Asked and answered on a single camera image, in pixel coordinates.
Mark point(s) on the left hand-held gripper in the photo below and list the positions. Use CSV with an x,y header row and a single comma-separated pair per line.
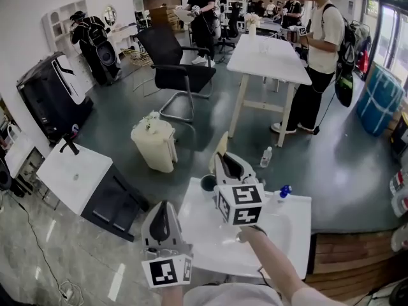
x,y
165,269

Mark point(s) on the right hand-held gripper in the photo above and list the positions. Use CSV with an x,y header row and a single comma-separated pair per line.
x,y
240,202

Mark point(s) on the dark cup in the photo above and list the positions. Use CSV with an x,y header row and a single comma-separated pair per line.
x,y
207,183

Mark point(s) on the person's left forearm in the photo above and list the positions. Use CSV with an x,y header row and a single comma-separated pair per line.
x,y
172,296

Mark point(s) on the person's right forearm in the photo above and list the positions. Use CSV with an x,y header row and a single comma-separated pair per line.
x,y
271,260

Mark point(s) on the clear water bottle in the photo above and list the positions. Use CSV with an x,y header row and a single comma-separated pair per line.
x,y
266,158

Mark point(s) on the cream plastic bin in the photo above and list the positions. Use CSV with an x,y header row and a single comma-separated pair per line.
x,y
154,151

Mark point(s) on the white flower bunch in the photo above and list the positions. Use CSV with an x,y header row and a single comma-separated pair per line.
x,y
151,120

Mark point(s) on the person's white shirt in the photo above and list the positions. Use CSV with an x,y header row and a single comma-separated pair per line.
x,y
236,295

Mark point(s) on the blue-capped plastic bottle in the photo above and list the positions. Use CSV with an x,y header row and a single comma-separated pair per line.
x,y
282,194

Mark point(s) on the black sink cabinet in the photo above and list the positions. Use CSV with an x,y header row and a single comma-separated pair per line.
x,y
114,202

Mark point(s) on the black mesh office chair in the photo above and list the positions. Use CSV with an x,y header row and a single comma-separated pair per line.
x,y
172,65

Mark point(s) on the white long table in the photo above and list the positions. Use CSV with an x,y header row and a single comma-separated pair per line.
x,y
267,59

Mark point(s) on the clear drinking glass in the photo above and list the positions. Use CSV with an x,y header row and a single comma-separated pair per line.
x,y
264,47

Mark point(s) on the white wash basin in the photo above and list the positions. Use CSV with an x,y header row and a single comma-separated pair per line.
x,y
287,234

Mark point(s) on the white vase with flowers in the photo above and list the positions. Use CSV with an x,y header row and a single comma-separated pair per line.
x,y
252,24

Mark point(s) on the white sink top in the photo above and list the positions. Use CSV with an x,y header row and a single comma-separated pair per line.
x,y
73,177

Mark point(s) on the wooden drawer chest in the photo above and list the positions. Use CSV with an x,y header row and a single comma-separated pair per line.
x,y
164,18

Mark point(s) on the black faucet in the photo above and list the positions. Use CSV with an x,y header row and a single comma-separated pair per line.
x,y
70,145

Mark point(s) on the blue wrapped bundle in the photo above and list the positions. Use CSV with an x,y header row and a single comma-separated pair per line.
x,y
379,100

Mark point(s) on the wooden brown cabinet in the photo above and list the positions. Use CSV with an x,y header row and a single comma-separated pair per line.
x,y
347,260

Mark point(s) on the white arched shelf unit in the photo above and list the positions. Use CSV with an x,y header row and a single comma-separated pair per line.
x,y
62,21

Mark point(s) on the round wall mirror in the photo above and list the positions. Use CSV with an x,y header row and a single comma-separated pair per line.
x,y
110,16

